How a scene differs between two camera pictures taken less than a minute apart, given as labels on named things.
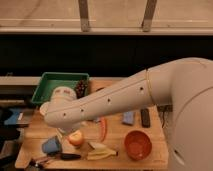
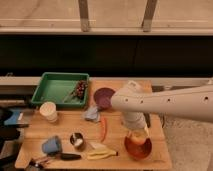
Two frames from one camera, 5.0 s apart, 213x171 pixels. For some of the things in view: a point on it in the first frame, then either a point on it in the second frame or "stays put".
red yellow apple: x=75 y=138 to x=137 y=136
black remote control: x=145 y=117 stays put
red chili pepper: x=103 y=129 stays put
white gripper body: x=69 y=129 to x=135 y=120
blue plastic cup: x=51 y=145 stays put
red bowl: x=137 y=145 stays put
